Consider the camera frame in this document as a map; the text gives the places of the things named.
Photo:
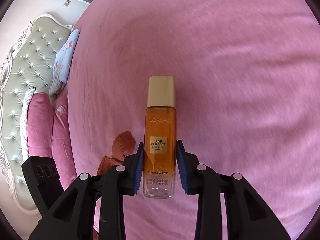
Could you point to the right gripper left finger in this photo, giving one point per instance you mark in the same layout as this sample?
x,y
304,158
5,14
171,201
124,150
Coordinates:
x,y
72,215

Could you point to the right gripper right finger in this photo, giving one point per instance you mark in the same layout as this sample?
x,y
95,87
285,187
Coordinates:
x,y
248,216

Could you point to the amber LOreal essence bottle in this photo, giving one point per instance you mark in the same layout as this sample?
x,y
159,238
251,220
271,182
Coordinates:
x,y
160,139

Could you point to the pink folded quilt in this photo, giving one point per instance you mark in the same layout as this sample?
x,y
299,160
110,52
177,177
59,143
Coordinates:
x,y
48,134

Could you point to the reddish brown cloth item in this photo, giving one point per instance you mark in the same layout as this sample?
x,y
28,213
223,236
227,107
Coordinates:
x,y
123,145

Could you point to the green tufted headboard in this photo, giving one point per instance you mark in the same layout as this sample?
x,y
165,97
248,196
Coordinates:
x,y
28,70

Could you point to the light blue patterned pillow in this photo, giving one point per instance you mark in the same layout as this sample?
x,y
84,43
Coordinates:
x,y
62,63

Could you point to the pink bed sheet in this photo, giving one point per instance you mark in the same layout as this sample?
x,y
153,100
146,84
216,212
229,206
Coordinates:
x,y
247,89

